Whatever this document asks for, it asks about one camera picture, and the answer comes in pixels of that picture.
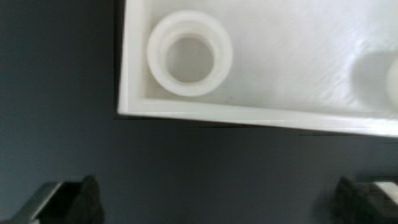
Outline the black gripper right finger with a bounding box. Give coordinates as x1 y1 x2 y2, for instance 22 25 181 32
330 177 398 224

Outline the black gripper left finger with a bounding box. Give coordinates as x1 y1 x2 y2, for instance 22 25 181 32
1 175 104 224

